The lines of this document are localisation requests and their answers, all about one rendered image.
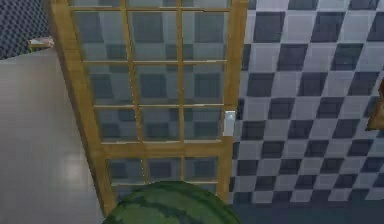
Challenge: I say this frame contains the wooden glass-paned door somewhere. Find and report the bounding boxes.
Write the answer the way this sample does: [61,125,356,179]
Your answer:
[46,0,250,217]

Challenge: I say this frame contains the small pale box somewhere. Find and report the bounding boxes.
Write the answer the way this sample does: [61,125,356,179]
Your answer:
[27,36,55,52]

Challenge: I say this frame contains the brown wooden furniture piece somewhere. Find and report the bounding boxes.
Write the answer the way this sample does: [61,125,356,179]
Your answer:
[365,77,384,132]

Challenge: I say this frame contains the green striped watermelon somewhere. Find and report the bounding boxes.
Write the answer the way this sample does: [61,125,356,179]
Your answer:
[101,180,243,224]

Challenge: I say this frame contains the silver door handle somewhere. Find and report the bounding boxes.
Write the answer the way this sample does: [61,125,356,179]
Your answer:
[222,110,236,137]

